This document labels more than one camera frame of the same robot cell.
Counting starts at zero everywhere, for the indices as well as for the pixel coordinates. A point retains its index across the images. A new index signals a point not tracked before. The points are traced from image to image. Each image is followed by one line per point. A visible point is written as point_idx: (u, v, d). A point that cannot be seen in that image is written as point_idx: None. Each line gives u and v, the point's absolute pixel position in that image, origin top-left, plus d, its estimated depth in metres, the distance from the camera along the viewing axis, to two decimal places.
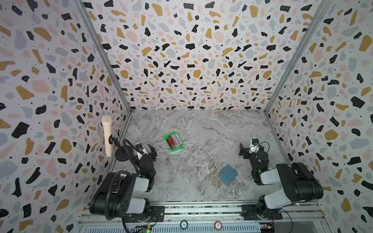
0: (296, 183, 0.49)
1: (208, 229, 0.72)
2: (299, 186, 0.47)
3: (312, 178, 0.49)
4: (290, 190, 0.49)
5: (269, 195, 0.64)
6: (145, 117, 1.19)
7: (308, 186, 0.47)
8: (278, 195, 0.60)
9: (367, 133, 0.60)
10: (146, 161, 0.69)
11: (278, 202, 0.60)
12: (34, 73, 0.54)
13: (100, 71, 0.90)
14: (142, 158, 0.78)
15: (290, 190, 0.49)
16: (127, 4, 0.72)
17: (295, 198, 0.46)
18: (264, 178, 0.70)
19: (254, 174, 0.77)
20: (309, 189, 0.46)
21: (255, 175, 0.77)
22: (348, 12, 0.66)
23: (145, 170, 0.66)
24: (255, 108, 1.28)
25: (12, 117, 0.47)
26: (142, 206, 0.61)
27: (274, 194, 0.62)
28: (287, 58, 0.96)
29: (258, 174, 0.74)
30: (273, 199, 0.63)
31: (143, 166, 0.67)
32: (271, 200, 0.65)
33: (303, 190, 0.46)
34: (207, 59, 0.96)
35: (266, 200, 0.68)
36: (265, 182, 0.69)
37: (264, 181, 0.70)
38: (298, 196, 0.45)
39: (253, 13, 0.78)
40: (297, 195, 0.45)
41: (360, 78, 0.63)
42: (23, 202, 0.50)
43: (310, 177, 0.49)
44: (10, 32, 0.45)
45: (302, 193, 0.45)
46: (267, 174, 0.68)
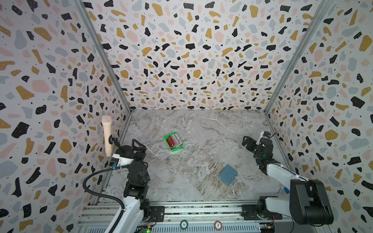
0: (307, 209, 0.43)
1: (208, 229, 0.72)
2: (308, 208, 0.43)
3: (327, 206, 0.43)
4: (298, 212, 0.45)
5: (270, 199, 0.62)
6: (145, 117, 1.19)
7: (318, 215, 0.42)
8: (280, 205, 0.59)
9: (367, 133, 0.60)
10: (136, 169, 0.58)
11: (278, 209, 0.60)
12: (34, 73, 0.54)
13: (100, 71, 0.90)
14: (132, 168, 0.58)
15: (297, 211, 0.45)
16: (127, 4, 0.72)
17: (300, 221, 0.44)
18: (269, 171, 0.66)
19: (260, 161, 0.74)
20: (318, 219, 0.42)
21: (261, 162, 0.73)
22: (348, 12, 0.66)
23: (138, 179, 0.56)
24: (255, 108, 1.28)
25: (13, 117, 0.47)
26: (141, 217, 0.61)
27: (276, 201, 0.63)
28: (287, 58, 0.96)
29: (264, 162, 0.70)
30: (276, 207, 0.62)
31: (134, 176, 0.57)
32: (272, 206, 0.64)
33: (311, 212, 0.43)
34: (207, 59, 0.96)
35: (267, 202, 0.68)
36: (269, 173, 0.66)
37: (270, 173, 0.66)
38: (306, 219, 0.42)
39: (253, 13, 0.78)
40: (303, 221, 0.43)
41: (360, 79, 0.63)
42: (23, 202, 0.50)
43: (325, 204, 0.43)
44: (10, 32, 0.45)
45: (310, 216, 0.42)
46: (275, 169, 0.62)
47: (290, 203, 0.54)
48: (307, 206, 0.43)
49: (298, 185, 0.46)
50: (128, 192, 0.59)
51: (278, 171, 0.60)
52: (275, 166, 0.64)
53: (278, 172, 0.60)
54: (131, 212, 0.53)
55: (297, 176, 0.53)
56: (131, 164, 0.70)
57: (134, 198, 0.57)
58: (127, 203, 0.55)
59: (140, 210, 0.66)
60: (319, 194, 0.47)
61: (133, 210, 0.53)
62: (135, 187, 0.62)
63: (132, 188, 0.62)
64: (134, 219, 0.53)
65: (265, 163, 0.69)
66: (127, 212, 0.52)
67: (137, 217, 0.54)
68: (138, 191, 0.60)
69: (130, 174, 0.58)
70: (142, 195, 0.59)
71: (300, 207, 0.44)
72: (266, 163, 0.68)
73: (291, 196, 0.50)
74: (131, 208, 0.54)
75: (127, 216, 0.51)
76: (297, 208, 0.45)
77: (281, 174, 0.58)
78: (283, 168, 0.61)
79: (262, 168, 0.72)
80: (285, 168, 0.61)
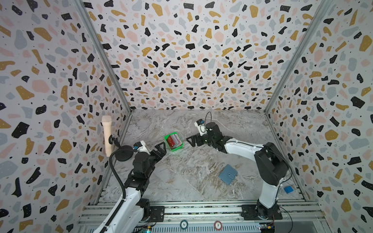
0: (275, 171, 0.50)
1: (208, 229, 0.72)
2: (275, 170, 0.50)
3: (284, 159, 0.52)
4: (269, 176, 0.52)
5: (261, 197, 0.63)
6: (145, 117, 1.19)
7: (282, 170, 0.51)
8: (266, 191, 0.62)
9: (367, 133, 0.60)
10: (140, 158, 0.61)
11: (270, 197, 0.61)
12: (34, 73, 0.54)
13: (100, 71, 0.90)
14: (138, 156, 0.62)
15: (269, 177, 0.52)
16: (127, 4, 0.72)
17: (274, 183, 0.52)
18: (228, 149, 0.69)
19: (216, 143, 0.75)
20: (283, 173, 0.51)
21: (217, 144, 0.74)
22: (348, 12, 0.66)
23: (141, 168, 0.59)
24: (255, 108, 1.28)
25: (12, 117, 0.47)
26: (140, 215, 0.60)
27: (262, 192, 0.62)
28: (287, 58, 0.96)
29: (220, 142, 0.75)
30: (268, 199, 0.63)
31: (139, 163, 0.59)
32: (265, 199, 0.65)
33: (279, 172, 0.51)
34: (207, 59, 0.96)
35: (263, 203, 0.66)
36: (229, 151, 0.70)
37: (229, 150, 0.69)
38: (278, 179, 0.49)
39: (253, 13, 0.78)
40: (276, 181, 0.50)
41: (360, 78, 0.63)
42: (23, 202, 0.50)
43: (282, 159, 0.52)
44: (10, 32, 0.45)
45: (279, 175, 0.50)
46: (234, 146, 0.66)
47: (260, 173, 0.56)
48: (273, 169, 0.50)
49: (261, 156, 0.52)
50: (129, 184, 0.59)
51: (237, 148, 0.64)
52: (232, 144, 0.67)
53: (236, 148, 0.65)
54: (131, 202, 0.52)
55: (254, 146, 0.59)
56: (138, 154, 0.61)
57: (135, 190, 0.57)
58: (128, 193, 0.55)
59: (139, 208, 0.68)
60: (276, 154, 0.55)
61: (133, 201, 0.53)
62: (136, 179, 0.61)
63: (133, 179, 0.61)
64: (134, 215, 0.59)
65: (221, 143, 0.72)
66: (127, 203, 0.51)
67: (136, 214, 0.60)
68: (139, 182, 0.60)
69: (134, 162, 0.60)
70: (143, 187, 0.58)
71: (271, 173, 0.50)
72: (222, 143, 0.71)
73: (259, 168, 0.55)
74: (131, 199, 0.53)
75: (126, 208, 0.50)
76: (268, 174, 0.52)
77: (240, 150, 0.63)
78: (239, 143, 0.65)
79: (220, 148, 0.72)
80: (240, 143, 0.65)
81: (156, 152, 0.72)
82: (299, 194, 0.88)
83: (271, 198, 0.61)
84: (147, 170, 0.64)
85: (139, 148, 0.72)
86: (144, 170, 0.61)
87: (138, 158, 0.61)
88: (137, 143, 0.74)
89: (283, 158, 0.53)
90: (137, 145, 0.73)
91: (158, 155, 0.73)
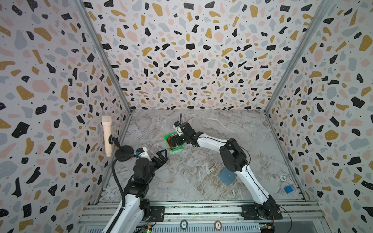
0: (234, 160, 0.63)
1: (208, 229, 0.72)
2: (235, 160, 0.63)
3: (242, 151, 0.66)
4: (230, 165, 0.65)
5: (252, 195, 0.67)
6: (145, 117, 1.19)
7: (240, 158, 0.65)
8: (248, 186, 0.68)
9: (367, 133, 0.61)
10: (141, 164, 0.62)
11: (252, 188, 0.67)
12: (34, 73, 0.54)
13: (100, 71, 0.90)
14: (139, 162, 0.63)
15: (230, 165, 0.65)
16: (127, 4, 0.72)
17: (234, 170, 0.65)
18: (200, 143, 0.80)
19: (189, 139, 0.89)
20: (241, 161, 0.65)
21: (190, 140, 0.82)
22: (348, 12, 0.66)
23: (142, 173, 0.60)
24: (255, 108, 1.28)
25: (12, 117, 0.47)
26: (139, 218, 0.60)
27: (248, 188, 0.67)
28: (287, 58, 0.96)
29: (193, 138, 0.85)
30: (254, 193, 0.68)
31: (139, 169, 0.60)
32: (253, 193, 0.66)
33: (237, 161, 0.64)
34: (207, 59, 0.96)
35: (256, 199, 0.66)
36: (201, 145, 0.81)
37: (201, 144, 0.79)
38: (237, 167, 0.63)
39: (253, 13, 0.78)
40: (236, 169, 0.63)
41: (360, 79, 0.63)
42: (23, 202, 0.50)
43: (240, 151, 0.66)
44: (10, 32, 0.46)
45: (238, 164, 0.64)
46: (204, 141, 0.77)
47: (224, 163, 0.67)
48: (233, 159, 0.63)
49: (224, 150, 0.64)
50: (128, 190, 0.59)
51: (206, 142, 0.76)
52: (203, 139, 0.78)
53: (206, 141, 0.76)
54: (130, 210, 0.52)
55: (220, 141, 0.71)
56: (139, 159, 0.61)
57: (134, 197, 0.57)
58: (128, 200, 0.55)
59: (139, 209, 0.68)
60: (236, 147, 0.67)
61: (132, 208, 0.53)
62: (135, 185, 0.62)
63: (133, 185, 0.61)
64: (134, 218, 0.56)
65: (194, 139, 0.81)
66: (126, 212, 0.51)
67: (137, 216, 0.60)
68: (139, 189, 0.60)
69: (135, 167, 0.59)
70: (142, 193, 0.58)
71: (231, 162, 0.63)
72: (194, 138, 0.82)
73: (223, 159, 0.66)
74: (130, 207, 0.53)
75: (125, 216, 0.50)
76: (229, 163, 0.65)
77: (209, 144, 0.74)
78: (209, 138, 0.77)
79: (194, 143, 0.82)
80: (210, 138, 0.77)
81: (157, 159, 0.73)
82: (299, 194, 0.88)
83: (254, 190, 0.66)
84: (147, 175, 0.66)
85: (141, 153, 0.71)
86: (144, 175, 0.62)
87: (139, 163, 0.62)
88: (140, 149, 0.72)
89: (241, 150, 0.66)
90: (139, 151, 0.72)
91: (159, 162, 0.74)
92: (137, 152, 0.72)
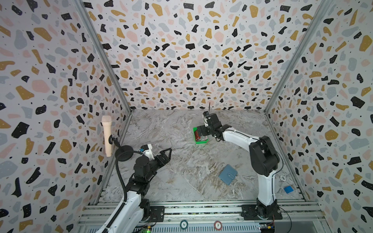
0: (265, 162, 0.54)
1: (208, 229, 0.72)
2: (266, 161, 0.54)
3: (275, 152, 0.56)
4: (260, 167, 0.56)
5: (260, 193, 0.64)
6: (145, 117, 1.19)
7: (273, 162, 0.55)
8: (262, 187, 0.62)
9: (367, 133, 0.61)
10: (141, 163, 0.62)
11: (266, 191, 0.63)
12: (34, 73, 0.54)
13: (100, 71, 0.90)
14: (138, 160, 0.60)
15: (259, 167, 0.57)
16: (127, 4, 0.72)
17: (263, 173, 0.56)
18: (227, 138, 0.72)
19: (214, 131, 0.82)
20: (273, 164, 0.55)
21: (215, 131, 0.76)
22: (348, 12, 0.66)
23: (142, 172, 0.60)
24: (255, 108, 1.28)
25: (12, 117, 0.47)
26: (140, 215, 0.60)
27: (261, 188, 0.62)
28: (287, 58, 0.96)
29: (218, 129, 0.78)
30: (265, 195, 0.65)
31: (139, 169, 0.60)
32: (263, 195, 0.66)
33: (268, 163, 0.55)
34: (207, 59, 0.96)
35: (262, 198, 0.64)
36: (226, 139, 0.73)
37: (227, 138, 0.72)
38: (266, 170, 0.53)
39: (253, 13, 0.78)
40: (264, 172, 0.55)
41: (360, 78, 0.63)
42: (23, 202, 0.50)
43: (274, 152, 0.56)
44: (10, 32, 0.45)
45: (269, 167, 0.54)
46: (231, 135, 0.69)
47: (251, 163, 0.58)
48: (265, 160, 0.54)
49: (255, 147, 0.55)
50: (130, 188, 0.60)
51: (233, 137, 0.68)
52: (230, 132, 0.70)
53: (232, 136, 0.68)
54: (132, 206, 0.53)
55: (250, 138, 0.62)
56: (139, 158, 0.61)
57: (135, 193, 0.58)
58: (129, 197, 0.56)
59: (139, 208, 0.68)
60: (269, 147, 0.59)
61: (134, 204, 0.54)
62: (137, 183, 0.62)
63: (134, 183, 0.62)
64: (134, 216, 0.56)
65: (219, 130, 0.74)
66: (127, 207, 0.52)
67: (136, 214, 0.60)
68: (140, 186, 0.61)
69: (135, 166, 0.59)
70: (143, 191, 0.59)
71: (262, 163, 0.54)
72: (220, 130, 0.74)
73: (251, 158, 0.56)
74: (132, 202, 0.54)
75: (126, 211, 0.51)
76: (259, 165, 0.56)
77: (237, 139, 0.66)
78: (236, 132, 0.68)
79: (218, 136, 0.76)
80: (238, 132, 0.68)
81: (160, 158, 0.72)
82: (299, 194, 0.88)
83: (268, 193, 0.62)
84: (148, 174, 0.66)
85: (145, 150, 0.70)
86: (145, 174, 0.62)
87: (140, 162, 0.62)
88: (144, 145, 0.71)
89: (275, 151, 0.56)
90: (143, 147, 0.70)
91: (161, 161, 0.73)
92: (141, 148, 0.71)
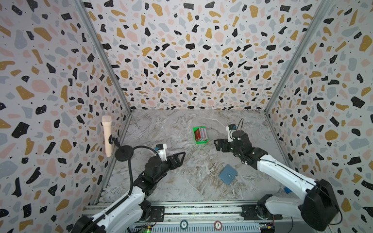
0: (326, 216, 0.41)
1: (208, 229, 0.72)
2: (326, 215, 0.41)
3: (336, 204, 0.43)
4: (315, 220, 0.43)
5: (272, 204, 0.64)
6: (145, 117, 1.19)
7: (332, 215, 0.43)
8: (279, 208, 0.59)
9: (367, 133, 0.61)
10: (154, 162, 0.62)
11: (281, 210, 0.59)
12: (34, 73, 0.54)
13: (100, 71, 0.90)
14: (151, 159, 0.63)
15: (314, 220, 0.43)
16: (127, 4, 0.72)
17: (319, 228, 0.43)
18: (263, 169, 0.57)
19: (244, 156, 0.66)
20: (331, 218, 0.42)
21: (245, 157, 0.63)
22: (348, 12, 0.66)
23: (152, 172, 0.60)
24: (255, 108, 1.28)
25: (13, 117, 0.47)
26: (138, 216, 0.60)
27: (279, 205, 0.60)
28: (287, 58, 0.96)
29: (250, 155, 0.61)
30: (278, 210, 0.61)
31: (150, 168, 0.60)
32: (274, 208, 0.62)
33: (328, 217, 0.41)
34: (207, 59, 0.96)
35: (269, 206, 0.65)
36: (261, 170, 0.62)
37: (263, 170, 0.57)
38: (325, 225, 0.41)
39: (253, 13, 0.78)
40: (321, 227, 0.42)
41: (360, 78, 0.63)
42: (23, 202, 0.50)
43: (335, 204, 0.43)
44: (10, 32, 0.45)
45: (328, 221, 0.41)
46: (270, 168, 0.54)
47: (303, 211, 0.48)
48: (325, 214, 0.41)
49: (314, 197, 0.42)
50: (138, 184, 0.61)
51: (274, 171, 0.53)
52: (271, 166, 0.54)
53: (275, 171, 0.53)
54: (133, 202, 0.53)
55: (303, 181, 0.47)
56: (152, 158, 0.64)
57: (141, 191, 0.58)
58: (134, 191, 0.57)
59: (139, 208, 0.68)
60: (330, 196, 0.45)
61: (136, 201, 0.54)
62: (144, 181, 0.63)
63: (143, 180, 0.63)
64: (132, 214, 0.58)
65: (252, 157, 0.60)
66: (129, 201, 0.52)
67: (134, 213, 0.59)
68: (146, 185, 0.61)
69: (147, 164, 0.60)
70: (148, 191, 0.59)
71: (321, 217, 0.41)
72: (253, 156, 0.60)
73: (306, 206, 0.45)
74: (134, 198, 0.54)
75: (127, 205, 0.51)
76: (314, 218, 0.43)
77: (280, 176, 0.52)
78: (279, 167, 0.53)
79: (249, 163, 0.61)
80: (280, 166, 0.53)
81: (172, 161, 0.72)
82: None
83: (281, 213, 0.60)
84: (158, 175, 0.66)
85: (160, 150, 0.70)
86: (154, 174, 0.61)
87: (152, 161, 0.62)
88: (159, 144, 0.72)
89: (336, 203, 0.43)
90: (159, 146, 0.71)
91: (173, 164, 0.72)
92: (156, 147, 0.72)
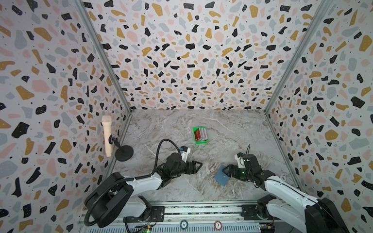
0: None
1: (208, 229, 0.72)
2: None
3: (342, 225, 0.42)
4: None
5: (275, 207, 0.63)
6: (145, 117, 1.19)
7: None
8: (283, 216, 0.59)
9: (367, 133, 0.60)
10: (175, 158, 0.67)
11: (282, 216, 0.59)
12: (34, 73, 0.54)
13: (100, 71, 0.90)
14: (174, 154, 0.68)
15: None
16: (127, 4, 0.72)
17: None
18: (270, 189, 0.61)
19: (253, 176, 0.72)
20: None
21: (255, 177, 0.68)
22: (348, 12, 0.66)
23: (172, 165, 0.66)
24: (255, 108, 1.28)
25: (12, 117, 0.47)
26: (140, 210, 0.60)
27: (282, 211, 0.59)
28: (287, 58, 0.96)
29: (259, 175, 0.69)
30: (278, 213, 0.61)
31: (172, 161, 0.65)
32: (275, 212, 0.63)
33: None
34: (207, 59, 0.96)
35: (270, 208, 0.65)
36: (268, 191, 0.62)
37: (270, 190, 0.61)
38: None
39: (253, 13, 0.78)
40: None
41: (360, 78, 0.63)
42: (23, 202, 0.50)
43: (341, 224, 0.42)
44: (10, 32, 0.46)
45: None
46: (277, 188, 0.58)
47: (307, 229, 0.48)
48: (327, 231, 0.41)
49: (313, 213, 0.43)
50: (157, 171, 0.65)
51: (280, 190, 0.56)
52: (276, 185, 0.58)
53: (280, 190, 0.56)
54: (152, 183, 0.56)
55: (305, 197, 0.49)
56: (174, 154, 0.69)
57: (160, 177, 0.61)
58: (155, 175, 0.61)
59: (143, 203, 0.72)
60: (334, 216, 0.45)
61: (153, 183, 0.57)
62: (162, 173, 0.66)
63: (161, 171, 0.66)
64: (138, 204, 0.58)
65: (260, 177, 0.65)
66: (150, 179, 0.56)
67: (139, 205, 0.58)
68: (163, 175, 0.64)
69: (169, 158, 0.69)
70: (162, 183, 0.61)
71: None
72: (262, 177, 0.65)
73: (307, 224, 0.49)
74: (154, 179, 0.58)
75: (147, 181, 0.54)
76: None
77: (285, 195, 0.54)
78: (284, 186, 0.56)
79: (258, 183, 0.65)
80: (286, 186, 0.56)
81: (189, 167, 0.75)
82: None
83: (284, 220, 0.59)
84: (175, 171, 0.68)
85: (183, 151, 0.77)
86: (172, 169, 0.66)
87: (174, 157, 0.67)
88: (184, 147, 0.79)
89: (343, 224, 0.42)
90: (183, 148, 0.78)
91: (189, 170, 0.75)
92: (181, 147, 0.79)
